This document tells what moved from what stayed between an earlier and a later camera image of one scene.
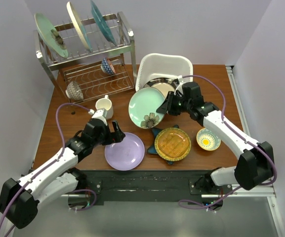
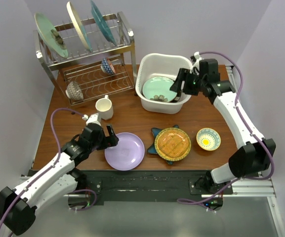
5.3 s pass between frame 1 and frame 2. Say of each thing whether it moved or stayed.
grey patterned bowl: stayed
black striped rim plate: moved
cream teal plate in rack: stayed
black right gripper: moved
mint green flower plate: moved
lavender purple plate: stayed
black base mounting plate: stayed
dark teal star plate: stayed
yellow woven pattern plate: stayed
